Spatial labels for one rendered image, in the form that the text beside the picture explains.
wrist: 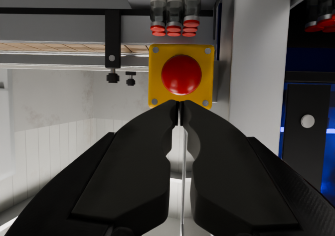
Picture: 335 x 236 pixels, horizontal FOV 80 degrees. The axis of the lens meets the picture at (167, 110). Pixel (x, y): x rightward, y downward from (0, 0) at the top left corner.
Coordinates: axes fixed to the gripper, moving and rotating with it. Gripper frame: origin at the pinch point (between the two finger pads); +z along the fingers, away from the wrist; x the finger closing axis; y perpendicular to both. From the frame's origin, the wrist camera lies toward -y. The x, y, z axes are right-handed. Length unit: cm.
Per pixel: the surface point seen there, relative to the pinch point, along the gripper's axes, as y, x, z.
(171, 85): 1.9, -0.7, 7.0
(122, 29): -0.6, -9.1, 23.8
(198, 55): -0.1, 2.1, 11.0
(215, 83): 5.4, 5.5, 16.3
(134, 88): 155, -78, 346
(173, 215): 366, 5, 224
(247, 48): -0.7, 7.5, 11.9
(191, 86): 1.9, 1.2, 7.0
